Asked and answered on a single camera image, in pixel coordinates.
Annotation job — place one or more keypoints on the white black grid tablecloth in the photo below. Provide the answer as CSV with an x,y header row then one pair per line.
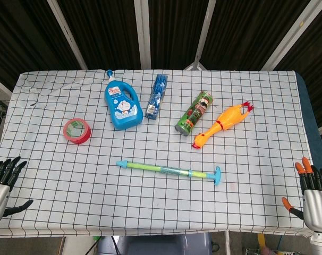
x,y
150,207

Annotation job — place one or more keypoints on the blue table edge padding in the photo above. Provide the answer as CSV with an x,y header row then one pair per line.
x,y
312,119

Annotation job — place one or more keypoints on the blue rectangular package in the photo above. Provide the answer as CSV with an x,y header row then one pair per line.
x,y
155,101

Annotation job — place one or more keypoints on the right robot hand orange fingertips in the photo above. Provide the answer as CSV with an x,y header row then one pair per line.
x,y
317,207

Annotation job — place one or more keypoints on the green Pringles can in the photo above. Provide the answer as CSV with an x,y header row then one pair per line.
x,y
194,114

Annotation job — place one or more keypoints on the blue cartoon detergent bottle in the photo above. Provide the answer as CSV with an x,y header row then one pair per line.
x,y
123,111

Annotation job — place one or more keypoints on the yellow rubber chicken toy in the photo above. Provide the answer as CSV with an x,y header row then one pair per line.
x,y
227,118

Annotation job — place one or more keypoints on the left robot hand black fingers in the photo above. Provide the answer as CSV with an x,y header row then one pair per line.
x,y
0,197

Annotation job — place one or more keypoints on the red tape roll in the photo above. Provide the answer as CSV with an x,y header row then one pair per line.
x,y
82,135

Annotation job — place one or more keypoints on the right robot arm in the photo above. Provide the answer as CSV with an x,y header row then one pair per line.
x,y
321,237

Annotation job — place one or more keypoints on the green blue water squirter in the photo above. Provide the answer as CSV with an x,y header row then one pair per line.
x,y
150,167

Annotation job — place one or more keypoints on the white metal frame post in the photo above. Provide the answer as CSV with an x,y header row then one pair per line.
x,y
68,34
291,34
204,29
143,32

